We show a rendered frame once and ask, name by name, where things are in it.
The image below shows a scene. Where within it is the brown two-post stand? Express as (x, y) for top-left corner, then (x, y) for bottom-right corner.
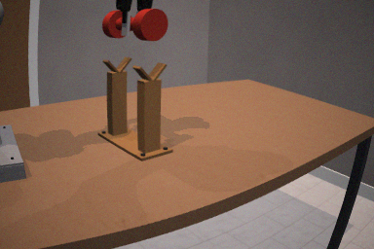
(98, 57), (173, 161)

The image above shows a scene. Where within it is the red dumbbell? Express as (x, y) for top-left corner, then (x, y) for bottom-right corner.
(102, 9), (168, 41)

